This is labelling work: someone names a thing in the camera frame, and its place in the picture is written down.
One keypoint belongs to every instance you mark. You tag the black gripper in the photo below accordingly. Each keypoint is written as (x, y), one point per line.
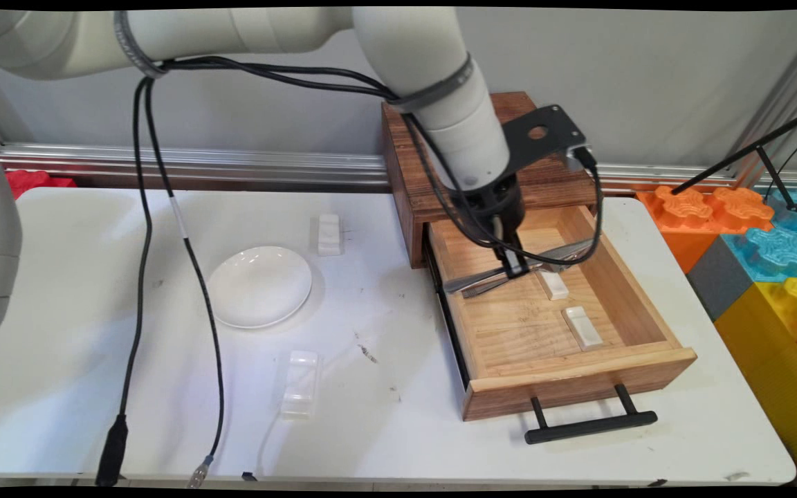
(499, 207)

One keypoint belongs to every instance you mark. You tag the silver metal knife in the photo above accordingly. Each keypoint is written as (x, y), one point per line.
(471, 278)

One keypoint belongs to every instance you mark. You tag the silver metal fork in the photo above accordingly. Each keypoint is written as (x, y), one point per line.
(481, 288)

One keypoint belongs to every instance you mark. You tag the white ceramic cutlery rest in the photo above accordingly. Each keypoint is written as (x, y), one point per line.
(554, 285)
(300, 384)
(329, 234)
(583, 328)

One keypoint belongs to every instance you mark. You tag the dark brown wooden cabinet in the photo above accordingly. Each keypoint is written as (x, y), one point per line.
(412, 187)

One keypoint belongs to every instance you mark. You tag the light wooden drawer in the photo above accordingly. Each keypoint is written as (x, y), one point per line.
(564, 377)

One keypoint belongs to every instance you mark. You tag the orange foam building block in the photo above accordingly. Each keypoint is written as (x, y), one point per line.
(689, 214)

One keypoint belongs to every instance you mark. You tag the grey foam building block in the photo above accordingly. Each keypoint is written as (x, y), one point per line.
(720, 277)

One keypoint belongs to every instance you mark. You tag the white round plate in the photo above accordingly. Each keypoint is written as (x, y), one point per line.
(260, 287)

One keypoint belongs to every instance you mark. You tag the black tripod stand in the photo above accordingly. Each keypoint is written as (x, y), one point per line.
(744, 152)

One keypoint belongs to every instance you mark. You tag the blue foam building block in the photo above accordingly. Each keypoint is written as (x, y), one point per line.
(779, 249)

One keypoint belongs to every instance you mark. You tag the yellow foam building block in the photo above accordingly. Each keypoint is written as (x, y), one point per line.
(772, 346)

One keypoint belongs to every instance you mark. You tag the red foam building block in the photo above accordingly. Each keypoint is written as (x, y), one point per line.
(35, 181)

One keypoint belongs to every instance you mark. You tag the black drawer slide rail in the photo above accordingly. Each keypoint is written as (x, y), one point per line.
(448, 325)

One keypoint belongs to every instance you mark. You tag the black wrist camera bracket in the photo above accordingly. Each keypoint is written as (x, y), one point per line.
(551, 135)

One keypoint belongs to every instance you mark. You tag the aluminium wall rail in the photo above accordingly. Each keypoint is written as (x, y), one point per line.
(267, 164)

